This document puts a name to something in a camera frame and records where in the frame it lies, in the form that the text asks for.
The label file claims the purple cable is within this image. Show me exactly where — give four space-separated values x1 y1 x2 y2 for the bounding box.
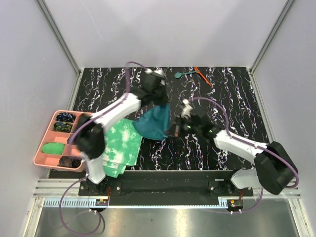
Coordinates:
189 96 301 214
59 61 149 235

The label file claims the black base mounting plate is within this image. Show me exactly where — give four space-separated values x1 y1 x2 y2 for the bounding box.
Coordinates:
77 170 253 208

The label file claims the green tie-dye cloth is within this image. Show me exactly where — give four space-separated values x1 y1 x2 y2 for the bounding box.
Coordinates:
103 118 142 178

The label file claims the blue patterned rolled cloth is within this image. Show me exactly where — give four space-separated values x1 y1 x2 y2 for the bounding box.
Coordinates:
56 112 76 123

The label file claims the right aluminium frame post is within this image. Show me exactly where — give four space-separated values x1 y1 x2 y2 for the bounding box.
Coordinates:
249 0 298 74

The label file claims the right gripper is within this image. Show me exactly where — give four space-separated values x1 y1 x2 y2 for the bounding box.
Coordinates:
164 115 201 139

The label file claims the brown patterned rolled cloth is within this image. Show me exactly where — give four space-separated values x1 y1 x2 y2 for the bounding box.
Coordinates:
58 156 81 168

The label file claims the black marble pattern mat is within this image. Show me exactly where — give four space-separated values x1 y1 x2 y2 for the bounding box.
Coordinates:
73 67 269 170

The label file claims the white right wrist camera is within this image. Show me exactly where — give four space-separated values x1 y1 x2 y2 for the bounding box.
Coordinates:
180 99 193 119

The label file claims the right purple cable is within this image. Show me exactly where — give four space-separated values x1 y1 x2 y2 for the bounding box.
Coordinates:
189 96 301 214

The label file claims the aluminium front rail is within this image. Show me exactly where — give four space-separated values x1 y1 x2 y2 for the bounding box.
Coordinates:
33 179 303 209

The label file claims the teal satin napkin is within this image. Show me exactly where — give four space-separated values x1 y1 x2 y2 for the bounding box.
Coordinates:
132 104 170 141

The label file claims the left aluminium frame post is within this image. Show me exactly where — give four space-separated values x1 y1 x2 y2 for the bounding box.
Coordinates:
35 0 81 76

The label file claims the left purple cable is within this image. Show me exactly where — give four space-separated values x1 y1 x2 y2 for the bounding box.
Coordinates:
59 61 149 235

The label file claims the teal plastic spoon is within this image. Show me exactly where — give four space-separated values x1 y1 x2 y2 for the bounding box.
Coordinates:
174 71 196 79

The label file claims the green rolled cloth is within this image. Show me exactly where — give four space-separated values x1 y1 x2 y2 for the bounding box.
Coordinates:
42 143 65 155

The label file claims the aluminium frame post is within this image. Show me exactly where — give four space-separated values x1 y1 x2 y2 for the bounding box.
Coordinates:
35 0 81 76
249 0 298 74

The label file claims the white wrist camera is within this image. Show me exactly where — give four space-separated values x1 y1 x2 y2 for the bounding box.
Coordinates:
145 68 166 80
180 99 193 119

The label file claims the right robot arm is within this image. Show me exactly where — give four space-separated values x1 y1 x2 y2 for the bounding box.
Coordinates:
165 115 298 196

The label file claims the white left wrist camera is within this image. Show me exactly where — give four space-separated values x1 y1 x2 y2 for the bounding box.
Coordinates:
145 68 166 80

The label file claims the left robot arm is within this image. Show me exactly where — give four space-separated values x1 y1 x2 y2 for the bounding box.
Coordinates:
68 69 168 196

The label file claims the pink compartment tray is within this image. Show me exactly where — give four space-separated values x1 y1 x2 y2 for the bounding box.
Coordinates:
33 110 85 172

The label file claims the orange plastic fork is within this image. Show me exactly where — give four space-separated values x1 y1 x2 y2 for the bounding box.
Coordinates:
194 67 213 87

